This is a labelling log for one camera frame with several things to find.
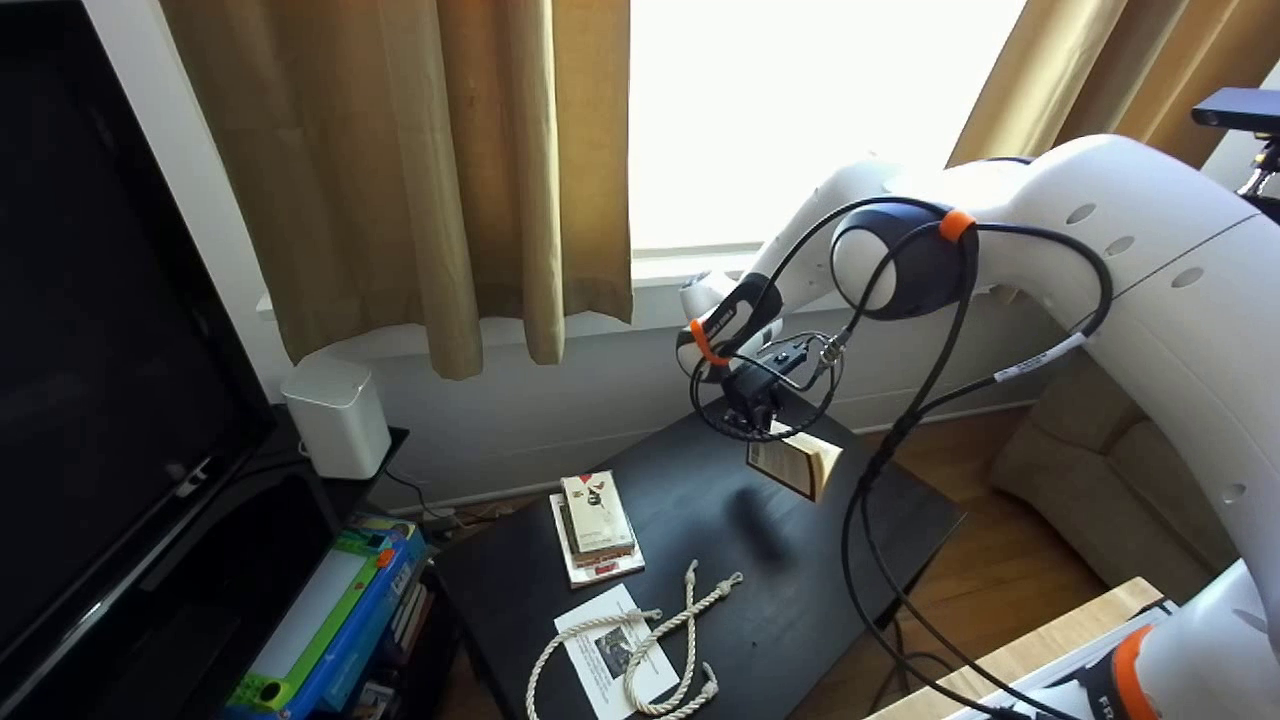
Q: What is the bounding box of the white card with QR code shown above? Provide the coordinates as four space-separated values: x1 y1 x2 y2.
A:
553 581 683 720

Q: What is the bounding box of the black television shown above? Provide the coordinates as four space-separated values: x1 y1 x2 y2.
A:
0 0 293 687

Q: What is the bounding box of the white rope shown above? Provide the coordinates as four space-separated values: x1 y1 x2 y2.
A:
521 555 752 720

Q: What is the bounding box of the black television stand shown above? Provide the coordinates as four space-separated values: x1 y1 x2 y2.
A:
0 420 461 720

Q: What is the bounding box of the wooden board on aluminium frame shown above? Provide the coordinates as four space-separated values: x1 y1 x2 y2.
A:
864 572 1172 720

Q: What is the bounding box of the beige couch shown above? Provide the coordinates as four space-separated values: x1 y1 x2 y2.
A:
985 346 1244 606

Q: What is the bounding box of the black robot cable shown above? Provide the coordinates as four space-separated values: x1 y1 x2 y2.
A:
671 192 1121 720

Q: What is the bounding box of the red bordered book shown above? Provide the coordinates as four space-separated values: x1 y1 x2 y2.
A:
741 422 850 504

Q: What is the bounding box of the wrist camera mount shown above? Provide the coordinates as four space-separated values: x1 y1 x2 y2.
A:
764 332 832 387

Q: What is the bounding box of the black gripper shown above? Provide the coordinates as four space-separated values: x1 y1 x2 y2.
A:
716 354 821 455

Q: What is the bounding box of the beige curtain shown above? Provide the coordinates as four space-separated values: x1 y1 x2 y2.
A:
154 0 636 385
949 0 1280 172

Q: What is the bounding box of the white box speaker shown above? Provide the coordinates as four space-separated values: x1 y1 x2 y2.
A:
274 351 394 484

